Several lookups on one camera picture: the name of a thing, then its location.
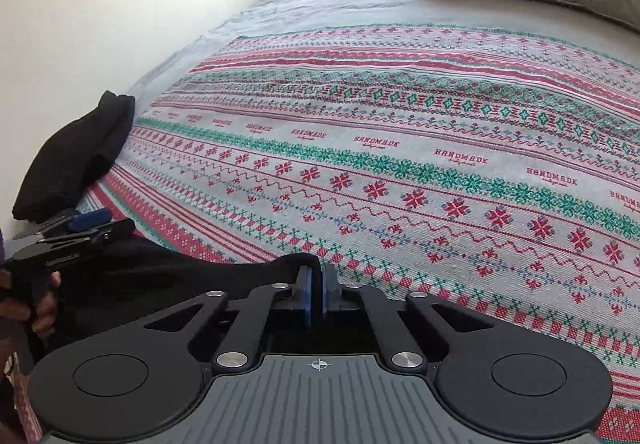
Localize red green patterned blanket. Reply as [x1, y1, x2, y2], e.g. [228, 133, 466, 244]
[12, 21, 640, 444]

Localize folded black garment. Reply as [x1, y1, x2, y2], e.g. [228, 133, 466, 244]
[12, 90, 137, 225]

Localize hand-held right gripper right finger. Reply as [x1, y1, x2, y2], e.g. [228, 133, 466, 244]
[320, 264, 496, 370]

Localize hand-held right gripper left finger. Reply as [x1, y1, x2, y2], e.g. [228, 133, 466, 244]
[142, 264, 317, 370]

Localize person's left hand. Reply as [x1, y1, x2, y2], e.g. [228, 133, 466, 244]
[0, 269, 62, 336]

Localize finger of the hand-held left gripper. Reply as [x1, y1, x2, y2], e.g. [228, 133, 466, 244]
[37, 209, 112, 239]
[75, 218, 137, 246]

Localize black pants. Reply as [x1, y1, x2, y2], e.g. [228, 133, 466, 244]
[47, 234, 321, 355]

